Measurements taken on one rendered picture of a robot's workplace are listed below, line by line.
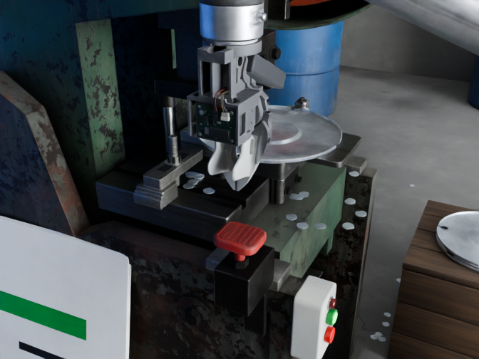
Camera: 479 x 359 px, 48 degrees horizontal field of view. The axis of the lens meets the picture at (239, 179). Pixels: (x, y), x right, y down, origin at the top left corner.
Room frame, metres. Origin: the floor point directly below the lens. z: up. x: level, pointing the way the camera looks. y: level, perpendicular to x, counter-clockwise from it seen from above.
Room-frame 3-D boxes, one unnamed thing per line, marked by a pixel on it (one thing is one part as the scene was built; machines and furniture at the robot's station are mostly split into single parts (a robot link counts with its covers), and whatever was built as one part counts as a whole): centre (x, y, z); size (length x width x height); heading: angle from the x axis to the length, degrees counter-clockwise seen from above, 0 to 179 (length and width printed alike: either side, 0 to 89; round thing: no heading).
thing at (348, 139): (0.98, -0.10, 0.72); 0.25 x 0.14 x 0.14; 63
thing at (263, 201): (1.06, 0.05, 0.68); 0.45 x 0.30 x 0.06; 153
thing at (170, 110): (1.02, 0.14, 0.81); 0.02 x 0.02 x 0.14
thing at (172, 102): (1.06, 0.06, 0.86); 0.20 x 0.16 x 0.05; 153
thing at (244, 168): (0.63, 0.00, 0.88); 0.06 x 0.03 x 0.09; 153
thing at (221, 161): (0.65, 0.03, 0.88); 0.06 x 0.03 x 0.09; 153
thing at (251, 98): (0.64, 0.01, 0.99); 0.09 x 0.08 x 0.12; 153
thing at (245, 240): (0.66, 0.00, 0.72); 0.07 x 0.06 x 0.08; 63
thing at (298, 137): (1.00, -0.06, 0.78); 0.29 x 0.29 x 0.01
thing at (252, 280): (0.68, -0.01, 0.62); 0.10 x 0.06 x 0.20; 153
